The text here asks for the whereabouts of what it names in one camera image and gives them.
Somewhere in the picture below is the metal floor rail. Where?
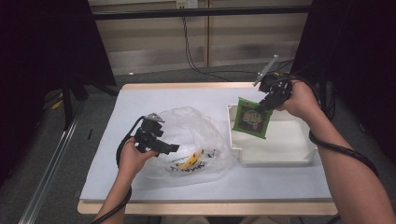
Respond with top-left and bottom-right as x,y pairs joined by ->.
18,101 -> 87,224

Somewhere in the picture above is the person's left hand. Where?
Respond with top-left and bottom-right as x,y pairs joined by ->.
118,137 -> 159,181

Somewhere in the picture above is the black floor stand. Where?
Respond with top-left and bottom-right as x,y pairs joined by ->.
60,77 -> 120,131

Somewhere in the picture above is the wooden table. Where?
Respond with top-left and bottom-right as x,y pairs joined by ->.
77,81 -> 339,217

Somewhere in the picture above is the black floor cable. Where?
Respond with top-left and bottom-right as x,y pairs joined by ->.
181,17 -> 294,83

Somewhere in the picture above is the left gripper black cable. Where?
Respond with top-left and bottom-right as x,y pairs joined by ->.
91,115 -> 148,224

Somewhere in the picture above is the white table cover sheet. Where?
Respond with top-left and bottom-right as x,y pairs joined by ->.
79,87 -> 332,202

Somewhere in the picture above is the white wall outlet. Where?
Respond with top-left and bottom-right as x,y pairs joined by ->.
176,0 -> 200,9

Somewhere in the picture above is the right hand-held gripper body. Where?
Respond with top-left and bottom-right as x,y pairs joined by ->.
252,54 -> 294,108

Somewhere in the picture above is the person's right hand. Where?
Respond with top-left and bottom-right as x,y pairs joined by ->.
276,79 -> 322,123

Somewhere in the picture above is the translucent white plastic bag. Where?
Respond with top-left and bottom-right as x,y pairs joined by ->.
141,105 -> 235,185

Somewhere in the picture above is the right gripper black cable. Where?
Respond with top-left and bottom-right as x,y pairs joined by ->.
273,74 -> 380,179

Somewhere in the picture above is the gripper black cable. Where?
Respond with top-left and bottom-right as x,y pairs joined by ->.
273,74 -> 380,179
91,115 -> 148,224

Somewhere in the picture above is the green snack packet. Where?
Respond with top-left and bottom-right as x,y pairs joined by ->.
232,96 -> 275,140

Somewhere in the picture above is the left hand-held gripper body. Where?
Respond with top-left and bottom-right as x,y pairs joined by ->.
134,112 -> 171,156

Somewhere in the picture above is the yellow snack packet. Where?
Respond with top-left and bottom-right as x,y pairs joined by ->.
178,148 -> 205,171

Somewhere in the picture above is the black horizontal bar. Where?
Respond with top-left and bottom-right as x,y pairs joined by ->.
92,5 -> 313,21

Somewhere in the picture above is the white plastic tray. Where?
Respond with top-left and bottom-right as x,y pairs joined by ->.
226,103 -> 318,165

